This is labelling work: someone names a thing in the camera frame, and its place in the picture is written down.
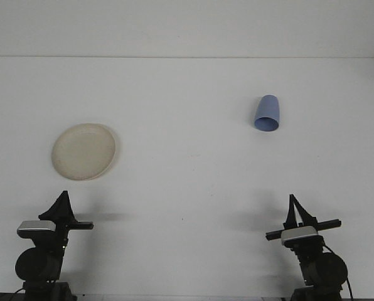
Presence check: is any pale blue cup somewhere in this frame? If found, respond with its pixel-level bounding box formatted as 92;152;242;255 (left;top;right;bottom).
254;94;281;132

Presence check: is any pale round plate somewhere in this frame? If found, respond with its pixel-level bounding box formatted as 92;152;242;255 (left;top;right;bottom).
51;123;117;182

